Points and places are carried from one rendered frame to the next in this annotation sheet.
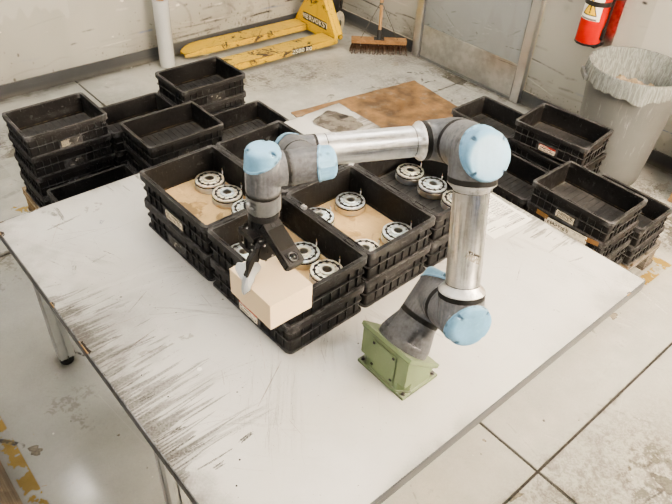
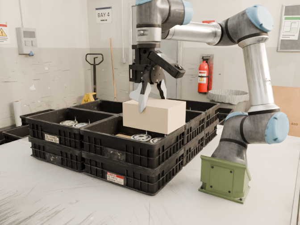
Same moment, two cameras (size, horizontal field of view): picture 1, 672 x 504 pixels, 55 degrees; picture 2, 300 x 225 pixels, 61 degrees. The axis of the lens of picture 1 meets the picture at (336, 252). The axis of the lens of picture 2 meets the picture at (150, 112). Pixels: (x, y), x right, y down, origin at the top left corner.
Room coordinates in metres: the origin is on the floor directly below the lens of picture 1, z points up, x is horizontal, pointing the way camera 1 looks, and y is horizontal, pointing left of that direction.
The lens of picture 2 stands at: (0.36, 0.36, 1.28)
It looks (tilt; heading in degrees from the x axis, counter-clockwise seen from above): 14 degrees down; 345
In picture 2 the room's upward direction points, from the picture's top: straight up
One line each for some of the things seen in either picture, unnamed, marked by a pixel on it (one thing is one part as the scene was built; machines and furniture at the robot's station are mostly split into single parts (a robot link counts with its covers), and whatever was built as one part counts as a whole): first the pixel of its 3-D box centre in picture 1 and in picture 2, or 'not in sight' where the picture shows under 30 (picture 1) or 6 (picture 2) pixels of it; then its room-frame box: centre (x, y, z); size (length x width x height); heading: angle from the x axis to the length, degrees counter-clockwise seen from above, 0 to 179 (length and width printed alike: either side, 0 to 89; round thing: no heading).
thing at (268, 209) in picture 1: (262, 202); (147, 36); (1.13, 0.16, 1.32); 0.08 x 0.08 x 0.05
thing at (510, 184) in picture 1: (502, 200); not in sight; (2.68, -0.81, 0.31); 0.40 x 0.30 x 0.34; 43
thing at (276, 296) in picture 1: (270, 287); (154, 113); (1.12, 0.15, 1.08); 0.16 x 0.12 x 0.07; 43
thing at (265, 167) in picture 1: (264, 170); (149, 8); (1.13, 0.16, 1.40); 0.09 x 0.08 x 0.11; 111
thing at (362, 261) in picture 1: (286, 245); (133, 129); (1.48, 0.15, 0.92); 0.40 x 0.30 x 0.02; 45
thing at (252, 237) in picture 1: (262, 229); (146, 64); (1.14, 0.17, 1.24); 0.09 x 0.08 x 0.12; 43
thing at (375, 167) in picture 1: (420, 189); (184, 113); (1.90, -0.28, 0.87); 0.40 x 0.30 x 0.11; 45
